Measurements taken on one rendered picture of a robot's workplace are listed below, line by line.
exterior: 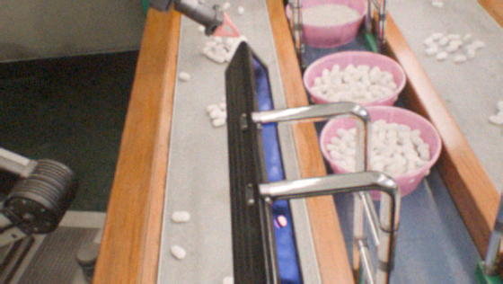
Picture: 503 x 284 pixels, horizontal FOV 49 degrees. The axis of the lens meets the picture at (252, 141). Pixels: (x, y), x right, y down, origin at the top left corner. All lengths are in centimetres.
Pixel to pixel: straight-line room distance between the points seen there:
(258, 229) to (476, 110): 94
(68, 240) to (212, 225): 57
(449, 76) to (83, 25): 221
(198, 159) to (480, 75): 78
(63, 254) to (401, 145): 92
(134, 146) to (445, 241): 74
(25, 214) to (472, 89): 112
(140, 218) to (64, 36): 226
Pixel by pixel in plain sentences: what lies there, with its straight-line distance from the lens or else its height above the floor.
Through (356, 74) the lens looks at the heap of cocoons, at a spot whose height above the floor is 74.
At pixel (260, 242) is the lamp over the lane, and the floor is 111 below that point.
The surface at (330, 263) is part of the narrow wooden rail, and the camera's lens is 104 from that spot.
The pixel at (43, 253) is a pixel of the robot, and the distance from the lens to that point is 162.
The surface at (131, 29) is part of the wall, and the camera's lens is 323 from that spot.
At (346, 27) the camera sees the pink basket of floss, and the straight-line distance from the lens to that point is 182.
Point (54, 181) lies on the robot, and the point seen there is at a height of 78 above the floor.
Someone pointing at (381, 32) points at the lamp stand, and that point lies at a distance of 169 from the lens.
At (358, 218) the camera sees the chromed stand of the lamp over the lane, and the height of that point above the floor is 90.
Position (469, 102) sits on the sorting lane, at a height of 74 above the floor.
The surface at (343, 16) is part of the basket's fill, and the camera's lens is 192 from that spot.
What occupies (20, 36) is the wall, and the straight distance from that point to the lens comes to 342.
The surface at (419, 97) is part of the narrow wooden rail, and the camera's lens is 146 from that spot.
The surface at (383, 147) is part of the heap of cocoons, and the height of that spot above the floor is 74.
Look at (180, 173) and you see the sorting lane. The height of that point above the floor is 74.
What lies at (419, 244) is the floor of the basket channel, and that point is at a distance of 120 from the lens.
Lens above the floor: 156
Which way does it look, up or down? 37 degrees down
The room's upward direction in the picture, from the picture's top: 7 degrees counter-clockwise
